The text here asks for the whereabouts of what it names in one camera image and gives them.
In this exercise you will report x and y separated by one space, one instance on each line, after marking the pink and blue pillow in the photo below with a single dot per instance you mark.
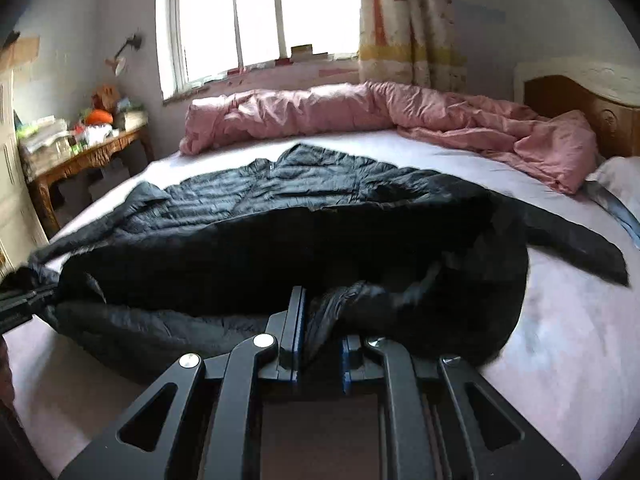
614 186

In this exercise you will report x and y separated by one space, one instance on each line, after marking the pale pink bed sheet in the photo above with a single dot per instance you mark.
571 366

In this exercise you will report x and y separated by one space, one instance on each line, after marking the carved wooden side table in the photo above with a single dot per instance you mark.
97 156

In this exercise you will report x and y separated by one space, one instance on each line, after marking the white framed window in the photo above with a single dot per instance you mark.
205 40

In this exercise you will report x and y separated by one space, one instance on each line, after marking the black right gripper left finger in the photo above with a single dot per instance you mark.
243 379

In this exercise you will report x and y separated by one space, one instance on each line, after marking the pink duvet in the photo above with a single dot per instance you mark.
560 152

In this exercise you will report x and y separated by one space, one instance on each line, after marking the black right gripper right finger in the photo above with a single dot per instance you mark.
384 367

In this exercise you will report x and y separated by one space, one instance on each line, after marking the wooden headboard with white trim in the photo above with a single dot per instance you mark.
607 93

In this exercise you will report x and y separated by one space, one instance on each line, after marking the black puffer jacket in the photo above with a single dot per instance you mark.
432 261

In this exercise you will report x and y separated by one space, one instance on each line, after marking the stack of papers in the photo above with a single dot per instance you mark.
43 145

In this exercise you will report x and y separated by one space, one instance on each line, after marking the patterned cream curtain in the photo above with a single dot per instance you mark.
410 42

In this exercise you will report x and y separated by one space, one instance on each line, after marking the wall mounted lamp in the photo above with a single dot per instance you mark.
118 61

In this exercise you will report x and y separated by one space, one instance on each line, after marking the orange round toy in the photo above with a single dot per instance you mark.
98 117

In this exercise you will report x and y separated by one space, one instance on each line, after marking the brown box on sill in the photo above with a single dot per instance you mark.
302 53

